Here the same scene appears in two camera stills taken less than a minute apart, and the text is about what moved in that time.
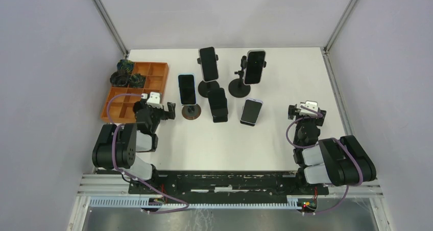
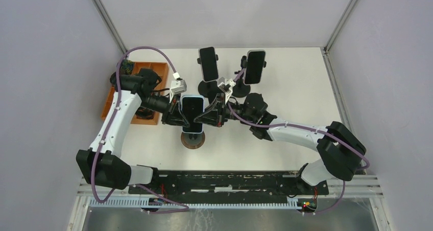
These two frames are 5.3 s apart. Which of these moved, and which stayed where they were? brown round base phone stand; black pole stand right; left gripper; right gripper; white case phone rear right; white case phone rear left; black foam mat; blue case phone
Moved: left gripper; brown round base phone stand; blue case phone; right gripper
Stayed: white case phone rear left; black foam mat; black pole stand right; white case phone rear right
